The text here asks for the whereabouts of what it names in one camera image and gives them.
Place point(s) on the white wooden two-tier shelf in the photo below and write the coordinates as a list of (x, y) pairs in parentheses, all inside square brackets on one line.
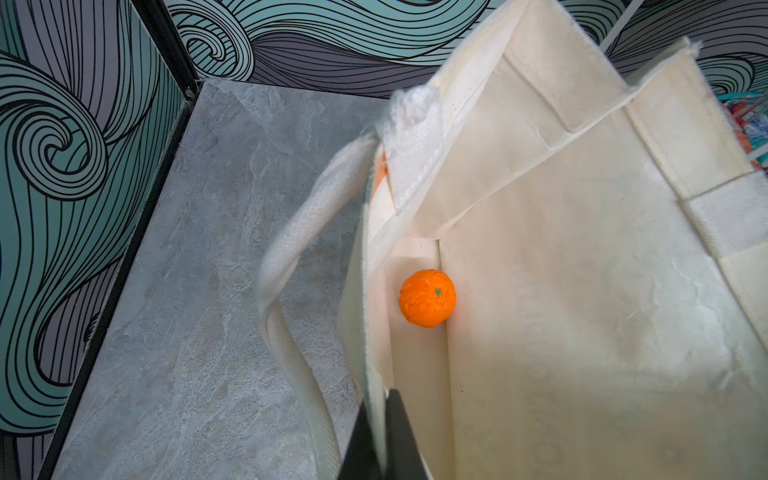
[(622, 21)]

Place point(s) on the teal red candy bag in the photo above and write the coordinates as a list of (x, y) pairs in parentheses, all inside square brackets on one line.
[(747, 114)]

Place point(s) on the cream canvas grocery bag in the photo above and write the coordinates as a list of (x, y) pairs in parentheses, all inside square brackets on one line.
[(607, 240)]

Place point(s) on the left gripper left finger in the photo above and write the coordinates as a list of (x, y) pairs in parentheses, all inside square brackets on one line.
[(360, 460)]

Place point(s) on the orange mandarin fruit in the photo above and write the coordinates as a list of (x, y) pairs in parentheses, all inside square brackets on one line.
[(427, 298)]

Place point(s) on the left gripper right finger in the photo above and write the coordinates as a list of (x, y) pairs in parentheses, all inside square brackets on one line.
[(404, 461)]

